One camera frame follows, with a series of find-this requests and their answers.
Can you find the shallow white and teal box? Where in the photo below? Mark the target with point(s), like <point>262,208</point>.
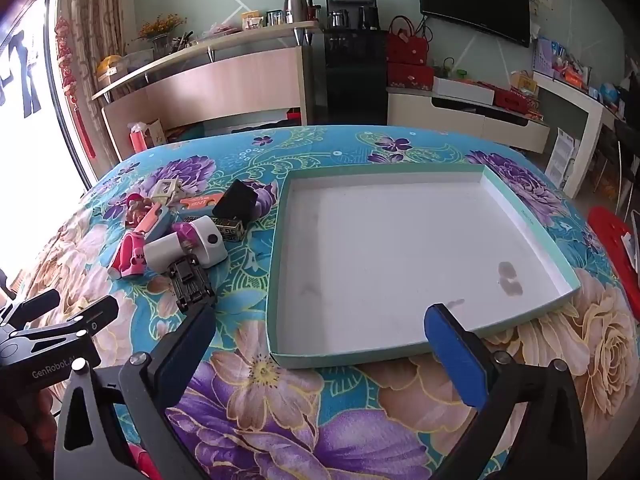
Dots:
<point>400,240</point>

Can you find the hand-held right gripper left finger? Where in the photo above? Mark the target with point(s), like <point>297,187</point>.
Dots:
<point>187,355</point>

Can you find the yellow flowers in vase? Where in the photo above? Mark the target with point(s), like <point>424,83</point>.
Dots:
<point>160,27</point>

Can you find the red plastic stool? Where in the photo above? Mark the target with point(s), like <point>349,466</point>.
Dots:
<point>607,250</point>

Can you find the yellow bag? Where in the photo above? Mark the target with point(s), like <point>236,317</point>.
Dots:
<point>107,67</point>

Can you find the red handbag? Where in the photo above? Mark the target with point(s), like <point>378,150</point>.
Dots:
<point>407,45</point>

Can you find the white television stand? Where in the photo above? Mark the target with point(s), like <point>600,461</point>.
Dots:
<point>450,117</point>

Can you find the pink gift bag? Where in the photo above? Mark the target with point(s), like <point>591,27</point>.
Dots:
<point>140,135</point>

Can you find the red flat boxes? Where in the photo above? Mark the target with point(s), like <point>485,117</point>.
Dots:
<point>515,102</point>

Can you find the white printed paper board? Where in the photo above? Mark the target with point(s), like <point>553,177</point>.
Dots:
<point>562,157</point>

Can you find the floral blanket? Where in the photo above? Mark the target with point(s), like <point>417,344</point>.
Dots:
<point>320,435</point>

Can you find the purple desk organizer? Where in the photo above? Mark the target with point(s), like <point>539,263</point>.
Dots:
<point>547,57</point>

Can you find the curved wooden counter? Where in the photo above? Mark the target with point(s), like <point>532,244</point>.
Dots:
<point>225,80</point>

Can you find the red knot hanging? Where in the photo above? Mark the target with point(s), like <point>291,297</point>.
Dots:
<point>67,70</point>

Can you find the white charger with round hole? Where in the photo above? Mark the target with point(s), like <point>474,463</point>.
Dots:
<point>210,242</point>

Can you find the brown toy dog figure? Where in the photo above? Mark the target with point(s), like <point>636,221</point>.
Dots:
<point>137,210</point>

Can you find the steel thermos jug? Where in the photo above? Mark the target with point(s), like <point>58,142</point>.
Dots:
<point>297,6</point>

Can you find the black water dispenser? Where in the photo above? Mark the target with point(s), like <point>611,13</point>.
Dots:
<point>355,75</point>

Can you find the wall television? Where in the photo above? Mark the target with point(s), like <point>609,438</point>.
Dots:
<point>475,0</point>

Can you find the blue block with orange label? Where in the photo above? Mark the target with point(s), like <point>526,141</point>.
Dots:
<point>200,201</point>

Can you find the small red box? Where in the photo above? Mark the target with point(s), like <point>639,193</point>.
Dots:
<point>294,115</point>

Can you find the white hair claw clip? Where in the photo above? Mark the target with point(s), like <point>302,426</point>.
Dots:
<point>167,191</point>

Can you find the black power adapter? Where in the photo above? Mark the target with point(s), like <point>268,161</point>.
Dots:
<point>232,199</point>

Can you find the white desk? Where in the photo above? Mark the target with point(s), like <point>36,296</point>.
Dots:
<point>587,110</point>

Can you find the patterned curtain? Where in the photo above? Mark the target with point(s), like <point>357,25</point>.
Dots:
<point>95,35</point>

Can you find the red gift box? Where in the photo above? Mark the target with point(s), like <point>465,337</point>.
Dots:
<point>410,76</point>

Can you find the gold patterned lighter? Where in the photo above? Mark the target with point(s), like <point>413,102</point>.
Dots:
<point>229,229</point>

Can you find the person's left hand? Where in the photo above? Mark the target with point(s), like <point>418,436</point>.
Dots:
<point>20,440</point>

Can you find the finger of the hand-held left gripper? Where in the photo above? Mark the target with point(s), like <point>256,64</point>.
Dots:
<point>95,312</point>
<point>35,305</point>

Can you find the pink smart band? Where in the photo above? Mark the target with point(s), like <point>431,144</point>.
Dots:
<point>127,257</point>

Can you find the white flat box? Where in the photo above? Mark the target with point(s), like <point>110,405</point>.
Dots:
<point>462,91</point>

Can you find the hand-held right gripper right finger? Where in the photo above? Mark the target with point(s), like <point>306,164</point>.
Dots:
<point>455,355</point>

